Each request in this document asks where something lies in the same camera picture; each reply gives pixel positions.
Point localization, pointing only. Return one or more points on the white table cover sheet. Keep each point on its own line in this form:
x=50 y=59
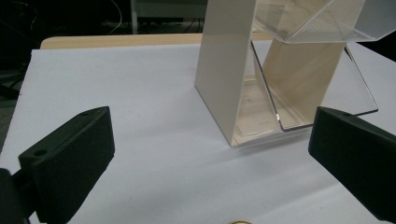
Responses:
x=149 y=109

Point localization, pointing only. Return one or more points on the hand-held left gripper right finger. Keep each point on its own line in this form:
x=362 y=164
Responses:
x=355 y=149

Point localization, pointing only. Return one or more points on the cream rack with clear bins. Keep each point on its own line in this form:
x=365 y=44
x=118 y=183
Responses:
x=224 y=81

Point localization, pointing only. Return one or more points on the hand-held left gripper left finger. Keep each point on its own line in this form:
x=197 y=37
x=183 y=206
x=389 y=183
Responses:
x=67 y=161

